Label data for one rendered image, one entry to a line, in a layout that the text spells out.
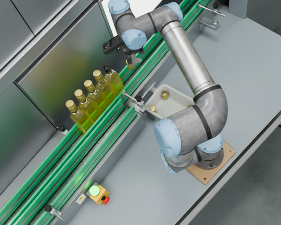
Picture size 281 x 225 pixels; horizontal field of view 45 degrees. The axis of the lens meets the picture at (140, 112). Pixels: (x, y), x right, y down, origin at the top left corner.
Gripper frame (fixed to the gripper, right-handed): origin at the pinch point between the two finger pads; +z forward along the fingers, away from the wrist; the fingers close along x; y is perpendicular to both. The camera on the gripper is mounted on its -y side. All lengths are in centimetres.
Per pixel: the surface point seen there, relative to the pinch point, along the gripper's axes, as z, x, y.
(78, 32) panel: -14.5, 8.9, -18.2
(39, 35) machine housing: -26.2, 0.5, -29.9
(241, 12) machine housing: 34, 44, 63
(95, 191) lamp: 26, -47, -26
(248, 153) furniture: 91, -20, 57
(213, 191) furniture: 91, -40, 31
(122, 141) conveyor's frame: 26.5, -25.4, -11.2
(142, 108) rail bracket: 20.2, -13.1, 0.8
